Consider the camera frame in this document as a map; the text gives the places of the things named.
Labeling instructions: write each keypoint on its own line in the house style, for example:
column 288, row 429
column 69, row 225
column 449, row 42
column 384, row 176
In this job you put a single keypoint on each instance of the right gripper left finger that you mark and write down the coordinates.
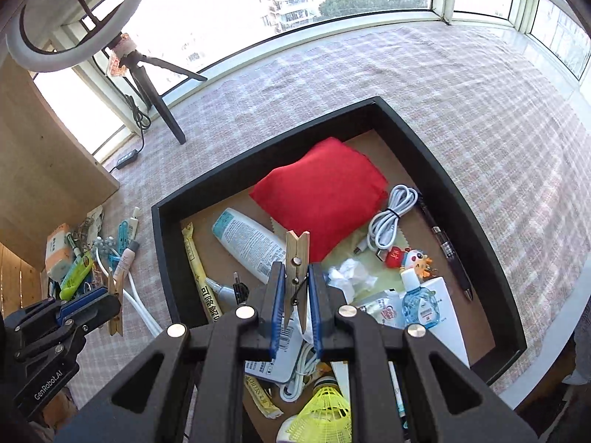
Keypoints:
column 271, row 312

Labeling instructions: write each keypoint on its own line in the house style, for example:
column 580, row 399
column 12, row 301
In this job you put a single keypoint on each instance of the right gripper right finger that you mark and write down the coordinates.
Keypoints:
column 323, row 308

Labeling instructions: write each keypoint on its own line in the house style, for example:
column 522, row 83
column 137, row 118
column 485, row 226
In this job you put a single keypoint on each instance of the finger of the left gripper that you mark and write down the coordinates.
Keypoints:
column 69, row 308
column 91, row 317

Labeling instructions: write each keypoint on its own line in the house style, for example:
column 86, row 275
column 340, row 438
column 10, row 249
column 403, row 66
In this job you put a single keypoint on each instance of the clear plastic bag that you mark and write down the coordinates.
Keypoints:
column 351, row 278

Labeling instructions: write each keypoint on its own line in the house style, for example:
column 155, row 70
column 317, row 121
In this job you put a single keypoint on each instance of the white grey device box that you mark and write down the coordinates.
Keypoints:
column 280, row 369

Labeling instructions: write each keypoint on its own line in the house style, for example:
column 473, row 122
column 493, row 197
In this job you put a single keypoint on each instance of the yellow chopstick wrapper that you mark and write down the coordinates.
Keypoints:
column 259, row 396

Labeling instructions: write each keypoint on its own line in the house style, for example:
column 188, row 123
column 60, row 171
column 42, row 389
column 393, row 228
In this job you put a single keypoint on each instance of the white blue cream tube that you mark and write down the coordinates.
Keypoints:
column 254, row 247

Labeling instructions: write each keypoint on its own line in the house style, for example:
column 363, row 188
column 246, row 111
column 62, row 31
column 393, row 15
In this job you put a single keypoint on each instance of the orange cartoon figure keychain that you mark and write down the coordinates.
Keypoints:
column 402, row 259

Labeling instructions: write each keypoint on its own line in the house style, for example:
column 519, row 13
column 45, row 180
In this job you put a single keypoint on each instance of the small blue liquid bottle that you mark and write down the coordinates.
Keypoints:
column 419, row 305

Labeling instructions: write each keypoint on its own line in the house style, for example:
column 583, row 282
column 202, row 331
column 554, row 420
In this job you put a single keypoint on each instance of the red fabric beanbag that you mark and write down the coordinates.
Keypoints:
column 330, row 192

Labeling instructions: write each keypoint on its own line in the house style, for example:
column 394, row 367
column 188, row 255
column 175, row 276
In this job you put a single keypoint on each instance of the yellow plastic shuttlecock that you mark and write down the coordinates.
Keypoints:
column 326, row 417

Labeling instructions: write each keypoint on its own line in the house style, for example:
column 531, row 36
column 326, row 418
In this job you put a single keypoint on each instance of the white paper leaflet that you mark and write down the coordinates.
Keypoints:
column 447, row 331

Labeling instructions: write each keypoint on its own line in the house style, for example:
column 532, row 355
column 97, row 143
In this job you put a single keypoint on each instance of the black gel pen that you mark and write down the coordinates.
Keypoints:
column 448, row 250

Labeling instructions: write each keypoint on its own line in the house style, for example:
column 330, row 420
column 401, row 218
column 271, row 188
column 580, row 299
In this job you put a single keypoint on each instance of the red coffee mate sachet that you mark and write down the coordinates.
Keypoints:
column 385, row 307

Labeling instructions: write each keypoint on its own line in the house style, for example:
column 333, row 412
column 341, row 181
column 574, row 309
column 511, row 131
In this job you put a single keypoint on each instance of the green yellow tube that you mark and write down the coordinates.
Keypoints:
column 78, row 271

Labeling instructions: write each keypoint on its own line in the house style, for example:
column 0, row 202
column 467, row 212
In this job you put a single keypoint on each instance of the orange white tissue pack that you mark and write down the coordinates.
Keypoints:
column 58, row 253

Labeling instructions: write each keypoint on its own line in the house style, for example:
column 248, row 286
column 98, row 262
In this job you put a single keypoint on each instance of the small pink cosmetic bottle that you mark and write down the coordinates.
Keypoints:
column 126, row 259

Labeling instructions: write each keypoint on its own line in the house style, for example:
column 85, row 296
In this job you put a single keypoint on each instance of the green white marker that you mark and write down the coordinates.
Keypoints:
column 73, row 245

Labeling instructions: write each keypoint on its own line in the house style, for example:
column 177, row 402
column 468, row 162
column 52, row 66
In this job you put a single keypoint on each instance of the grey bead cluster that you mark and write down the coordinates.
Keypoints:
column 105, row 247

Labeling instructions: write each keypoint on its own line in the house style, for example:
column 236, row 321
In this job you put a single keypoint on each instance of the blue plastic clothespin pair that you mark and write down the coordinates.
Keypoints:
column 120, row 244

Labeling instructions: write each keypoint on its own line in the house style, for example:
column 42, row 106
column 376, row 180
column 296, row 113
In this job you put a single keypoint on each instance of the small white tube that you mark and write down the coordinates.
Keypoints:
column 132, row 223

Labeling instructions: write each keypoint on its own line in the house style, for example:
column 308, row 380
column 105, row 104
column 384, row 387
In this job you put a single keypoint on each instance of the black tray box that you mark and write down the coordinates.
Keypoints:
column 402, row 385

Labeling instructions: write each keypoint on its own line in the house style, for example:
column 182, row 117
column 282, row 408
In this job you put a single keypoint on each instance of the checkered tablecloth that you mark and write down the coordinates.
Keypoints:
column 513, row 145

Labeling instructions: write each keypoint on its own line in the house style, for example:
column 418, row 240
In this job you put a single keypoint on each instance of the white ring light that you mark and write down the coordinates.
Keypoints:
column 27, row 25

